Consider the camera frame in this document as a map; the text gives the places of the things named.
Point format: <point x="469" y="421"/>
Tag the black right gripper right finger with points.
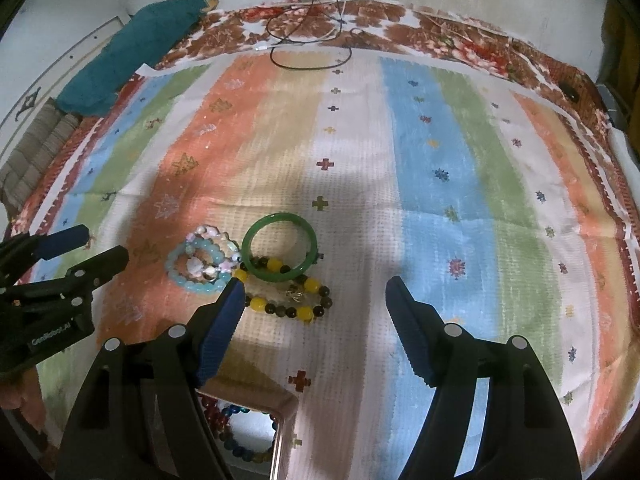
<point x="438" y="352"/>

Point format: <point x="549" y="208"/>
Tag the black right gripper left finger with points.
<point x="212" y="327"/>

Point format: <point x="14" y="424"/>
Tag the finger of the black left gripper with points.
<point x="80" y="281"/>
<point x="20" y="252"/>

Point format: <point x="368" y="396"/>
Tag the green jade bangle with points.
<point x="280" y="247"/>

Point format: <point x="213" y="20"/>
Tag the jewelry box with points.
<point x="253" y="427"/>

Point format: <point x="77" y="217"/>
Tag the striped grey mattress edge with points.
<point x="30" y="159"/>

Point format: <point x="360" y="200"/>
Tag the striped colourful cloth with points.
<point x="470" y="188"/>

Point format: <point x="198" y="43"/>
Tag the teal pillow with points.
<point x="145" y="39"/>

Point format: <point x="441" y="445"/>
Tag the red floral bedsheet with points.
<point x="386" y="27"/>

